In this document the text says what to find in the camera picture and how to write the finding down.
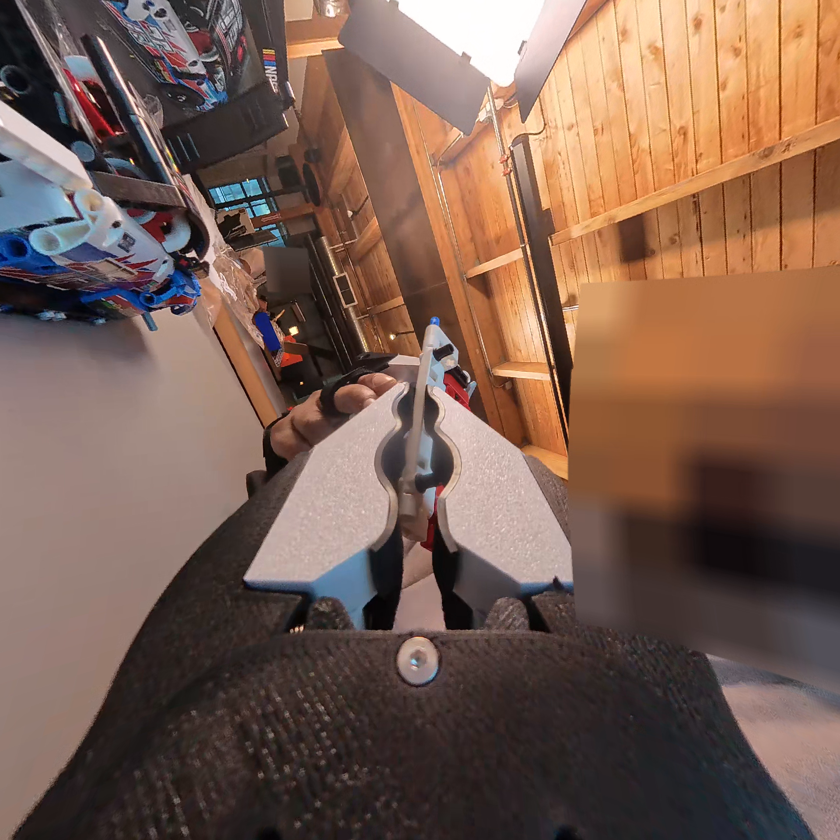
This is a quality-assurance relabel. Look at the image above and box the person's right hand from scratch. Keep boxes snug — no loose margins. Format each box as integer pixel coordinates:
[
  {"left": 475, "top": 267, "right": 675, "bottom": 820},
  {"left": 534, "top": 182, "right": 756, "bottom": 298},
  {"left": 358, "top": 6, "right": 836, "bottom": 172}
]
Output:
[{"left": 266, "top": 371, "right": 399, "bottom": 462}]

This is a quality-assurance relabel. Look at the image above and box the blue white lego race car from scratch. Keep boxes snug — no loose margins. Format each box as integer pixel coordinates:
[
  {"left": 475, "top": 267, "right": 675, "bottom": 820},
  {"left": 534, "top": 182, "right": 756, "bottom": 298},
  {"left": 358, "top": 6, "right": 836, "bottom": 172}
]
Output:
[{"left": 0, "top": 98, "right": 211, "bottom": 329}]

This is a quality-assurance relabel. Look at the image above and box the pile of clear plastic bags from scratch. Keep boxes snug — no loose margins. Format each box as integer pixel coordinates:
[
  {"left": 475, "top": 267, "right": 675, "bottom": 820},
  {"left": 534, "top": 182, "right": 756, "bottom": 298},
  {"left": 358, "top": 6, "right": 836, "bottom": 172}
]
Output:
[{"left": 197, "top": 223, "right": 266, "bottom": 349}]

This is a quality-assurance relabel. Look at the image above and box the white red lego assembly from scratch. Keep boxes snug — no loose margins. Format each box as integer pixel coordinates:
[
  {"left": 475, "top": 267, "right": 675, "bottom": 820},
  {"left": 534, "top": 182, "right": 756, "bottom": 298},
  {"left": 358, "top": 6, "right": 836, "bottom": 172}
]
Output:
[{"left": 397, "top": 317, "right": 476, "bottom": 552}]

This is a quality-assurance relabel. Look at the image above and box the black lamp post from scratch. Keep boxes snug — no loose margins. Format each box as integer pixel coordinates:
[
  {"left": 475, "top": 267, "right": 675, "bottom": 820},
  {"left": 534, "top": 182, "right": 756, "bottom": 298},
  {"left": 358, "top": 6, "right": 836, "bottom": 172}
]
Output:
[{"left": 511, "top": 136, "right": 573, "bottom": 454}]

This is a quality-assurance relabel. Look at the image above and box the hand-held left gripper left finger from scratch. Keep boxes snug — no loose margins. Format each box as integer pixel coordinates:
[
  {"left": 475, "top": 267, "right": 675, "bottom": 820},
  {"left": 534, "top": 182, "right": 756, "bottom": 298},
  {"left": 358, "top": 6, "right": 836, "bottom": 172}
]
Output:
[{"left": 244, "top": 382, "right": 409, "bottom": 630}]

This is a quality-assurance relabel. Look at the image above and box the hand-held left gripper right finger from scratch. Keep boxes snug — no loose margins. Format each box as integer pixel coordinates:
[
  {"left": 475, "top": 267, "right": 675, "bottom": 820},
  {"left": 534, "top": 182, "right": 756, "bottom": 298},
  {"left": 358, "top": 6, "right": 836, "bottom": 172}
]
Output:
[{"left": 425, "top": 386, "right": 573, "bottom": 630}]

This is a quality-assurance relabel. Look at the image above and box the lego set box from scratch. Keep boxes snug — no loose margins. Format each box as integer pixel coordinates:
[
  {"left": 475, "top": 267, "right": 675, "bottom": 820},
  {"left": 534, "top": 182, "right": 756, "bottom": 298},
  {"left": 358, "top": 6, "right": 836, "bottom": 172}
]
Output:
[{"left": 98, "top": 0, "right": 290, "bottom": 155}]

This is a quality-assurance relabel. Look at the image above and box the black studio light flap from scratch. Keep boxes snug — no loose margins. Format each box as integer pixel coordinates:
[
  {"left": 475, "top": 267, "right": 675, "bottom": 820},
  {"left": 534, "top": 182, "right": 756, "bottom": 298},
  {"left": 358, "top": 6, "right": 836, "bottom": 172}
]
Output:
[
  {"left": 338, "top": 0, "right": 493, "bottom": 135},
  {"left": 515, "top": 0, "right": 587, "bottom": 123}
]

